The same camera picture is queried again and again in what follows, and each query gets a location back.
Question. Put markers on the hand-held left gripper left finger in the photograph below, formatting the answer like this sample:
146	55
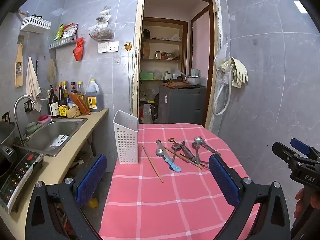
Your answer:
91	177

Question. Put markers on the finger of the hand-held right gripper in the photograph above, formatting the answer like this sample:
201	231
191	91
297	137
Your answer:
285	152
300	146

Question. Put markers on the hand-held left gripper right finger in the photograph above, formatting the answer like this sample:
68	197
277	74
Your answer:
223	180

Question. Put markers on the wooden chopstick with blue band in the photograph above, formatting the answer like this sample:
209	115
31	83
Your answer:
186	160

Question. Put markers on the metal peeler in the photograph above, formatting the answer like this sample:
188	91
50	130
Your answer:
187	152

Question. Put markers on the white perforated utensil holder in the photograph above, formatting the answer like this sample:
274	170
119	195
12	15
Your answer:
126	140

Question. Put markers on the plain wooden chopstick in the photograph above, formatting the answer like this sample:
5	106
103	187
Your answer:
152	163

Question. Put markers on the small gold spoon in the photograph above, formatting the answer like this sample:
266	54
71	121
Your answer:
171	139

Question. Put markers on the person's right hand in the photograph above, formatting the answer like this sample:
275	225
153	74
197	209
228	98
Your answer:
301	203

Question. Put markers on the yellow floor object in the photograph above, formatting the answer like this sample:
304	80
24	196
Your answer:
92	203

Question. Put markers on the beige kitchen counter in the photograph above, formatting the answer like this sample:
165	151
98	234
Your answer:
62	165

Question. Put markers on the metal fork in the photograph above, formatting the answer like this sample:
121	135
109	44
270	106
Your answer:
175	151

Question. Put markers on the stainless steel sink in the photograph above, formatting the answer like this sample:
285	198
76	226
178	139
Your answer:
50	132

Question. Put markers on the pink checkered tablecloth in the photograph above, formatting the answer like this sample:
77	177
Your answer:
162	205

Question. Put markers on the beige scrub sponge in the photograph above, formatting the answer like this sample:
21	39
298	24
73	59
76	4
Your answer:
73	112

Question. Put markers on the flat metal knife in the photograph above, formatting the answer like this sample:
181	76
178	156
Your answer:
162	148

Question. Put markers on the black induction cooker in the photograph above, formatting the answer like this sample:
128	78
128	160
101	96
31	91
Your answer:
20	172

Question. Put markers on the orange-brown food packet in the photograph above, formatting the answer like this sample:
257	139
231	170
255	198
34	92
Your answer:
79	103

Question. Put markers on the large cooking oil jug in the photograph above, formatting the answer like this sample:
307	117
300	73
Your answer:
93	97

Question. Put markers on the dark soy sauce bottle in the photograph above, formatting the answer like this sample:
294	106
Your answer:
62	102

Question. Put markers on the grey cabinet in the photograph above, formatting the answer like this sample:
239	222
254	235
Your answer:
180	105

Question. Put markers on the yellow-capped vinegar bottle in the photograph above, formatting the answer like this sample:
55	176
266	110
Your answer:
80	91

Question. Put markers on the black-capped sauce bottle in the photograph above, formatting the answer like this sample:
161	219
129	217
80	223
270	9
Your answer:
73	87

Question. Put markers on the yellow-capped sauce bottle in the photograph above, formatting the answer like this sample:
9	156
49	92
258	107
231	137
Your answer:
65	88

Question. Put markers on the cream rubber gloves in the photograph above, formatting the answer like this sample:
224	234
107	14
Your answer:
239	71

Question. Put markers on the dark metal pot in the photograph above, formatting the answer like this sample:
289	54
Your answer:
6	133

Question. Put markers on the chrome faucet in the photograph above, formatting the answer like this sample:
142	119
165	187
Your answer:
18	105

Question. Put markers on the white cooking pot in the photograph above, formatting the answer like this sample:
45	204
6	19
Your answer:
193	80

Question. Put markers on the white hanging towel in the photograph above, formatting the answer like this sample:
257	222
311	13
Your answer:
32	85

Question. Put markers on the clear plastic bag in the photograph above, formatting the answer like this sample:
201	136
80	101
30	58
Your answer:
221	62

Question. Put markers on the beige hanging cloth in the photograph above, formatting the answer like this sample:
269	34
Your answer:
51	71

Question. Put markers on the green box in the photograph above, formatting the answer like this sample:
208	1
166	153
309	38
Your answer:
146	76

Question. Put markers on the red plastic bag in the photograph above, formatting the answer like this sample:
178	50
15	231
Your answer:
78	50

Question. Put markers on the wooden grater board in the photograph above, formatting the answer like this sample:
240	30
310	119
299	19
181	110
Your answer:
18	66

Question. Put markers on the glass jar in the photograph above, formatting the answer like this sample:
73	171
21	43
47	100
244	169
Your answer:
157	55

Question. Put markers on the wooden shelf unit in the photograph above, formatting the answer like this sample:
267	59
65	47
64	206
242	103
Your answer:
183	45

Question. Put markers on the clear bag of dried goods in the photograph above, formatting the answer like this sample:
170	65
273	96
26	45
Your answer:
101	30

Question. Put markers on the red seasoning packets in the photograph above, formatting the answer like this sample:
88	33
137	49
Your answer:
69	31

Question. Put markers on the green snack packet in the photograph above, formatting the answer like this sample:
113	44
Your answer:
59	32

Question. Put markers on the wooden door frame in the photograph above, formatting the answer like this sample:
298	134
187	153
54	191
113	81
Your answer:
136	55

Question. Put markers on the white wall switch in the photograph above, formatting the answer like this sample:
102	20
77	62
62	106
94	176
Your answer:
102	47

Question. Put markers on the white wall socket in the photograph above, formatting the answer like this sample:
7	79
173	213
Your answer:
113	46

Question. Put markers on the orange wall plug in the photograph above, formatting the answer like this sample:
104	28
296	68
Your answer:
128	46

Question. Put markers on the grey wall shelf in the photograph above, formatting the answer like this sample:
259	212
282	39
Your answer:
62	43

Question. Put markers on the white wall basket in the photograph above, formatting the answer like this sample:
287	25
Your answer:
35	24

